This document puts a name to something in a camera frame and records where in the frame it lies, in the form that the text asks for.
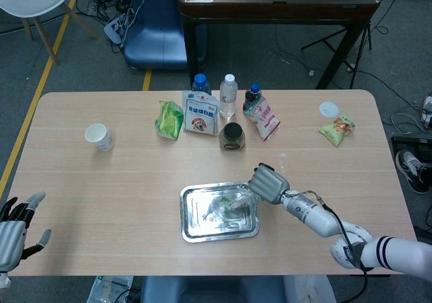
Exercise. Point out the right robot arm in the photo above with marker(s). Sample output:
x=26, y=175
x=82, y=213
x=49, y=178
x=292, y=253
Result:
x=341, y=228

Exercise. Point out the white paper cup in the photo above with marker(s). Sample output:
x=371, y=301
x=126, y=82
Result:
x=99, y=137

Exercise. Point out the red white snack bag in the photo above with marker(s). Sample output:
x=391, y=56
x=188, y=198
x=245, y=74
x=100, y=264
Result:
x=264, y=118

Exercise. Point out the black white sneaker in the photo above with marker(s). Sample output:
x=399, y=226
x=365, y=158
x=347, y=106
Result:
x=412, y=170

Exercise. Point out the glass jar black lid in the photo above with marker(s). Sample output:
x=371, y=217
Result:
x=231, y=137

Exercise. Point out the green chips snack bag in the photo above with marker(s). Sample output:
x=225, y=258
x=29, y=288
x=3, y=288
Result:
x=337, y=130

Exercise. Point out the dark liquid bottle blue cap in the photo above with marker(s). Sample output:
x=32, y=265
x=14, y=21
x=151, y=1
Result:
x=252, y=97

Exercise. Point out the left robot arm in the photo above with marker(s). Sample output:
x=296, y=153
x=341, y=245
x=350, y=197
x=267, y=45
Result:
x=3, y=287

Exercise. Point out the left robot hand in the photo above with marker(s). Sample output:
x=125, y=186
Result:
x=10, y=232

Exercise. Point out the silver metal tray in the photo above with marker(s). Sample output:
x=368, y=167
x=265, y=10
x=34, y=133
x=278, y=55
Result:
x=219, y=215

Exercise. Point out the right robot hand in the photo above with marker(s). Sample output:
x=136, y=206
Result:
x=269, y=184

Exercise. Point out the dark wooden mahjong table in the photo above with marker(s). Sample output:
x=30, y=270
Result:
x=270, y=2

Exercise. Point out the blue cap plastic bottle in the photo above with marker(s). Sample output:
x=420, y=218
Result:
x=201, y=84

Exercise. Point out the white cap water bottle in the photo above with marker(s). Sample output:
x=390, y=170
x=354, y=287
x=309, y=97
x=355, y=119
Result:
x=228, y=97

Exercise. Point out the black tripod stand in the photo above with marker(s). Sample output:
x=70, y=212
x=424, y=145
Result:
x=354, y=43

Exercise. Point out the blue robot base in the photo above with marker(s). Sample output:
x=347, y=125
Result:
x=158, y=29

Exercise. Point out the white power strip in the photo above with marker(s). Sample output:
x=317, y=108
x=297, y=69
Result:
x=116, y=28

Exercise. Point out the clear plastic bag with label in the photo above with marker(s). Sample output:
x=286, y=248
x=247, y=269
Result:
x=109, y=289

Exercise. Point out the green white snack bag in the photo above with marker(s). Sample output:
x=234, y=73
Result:
x=236, y=203

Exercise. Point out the white blue sugar bag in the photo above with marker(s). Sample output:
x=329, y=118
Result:
x=200, y=114

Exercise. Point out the white round lid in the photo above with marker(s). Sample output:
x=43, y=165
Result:
x=329, y=109

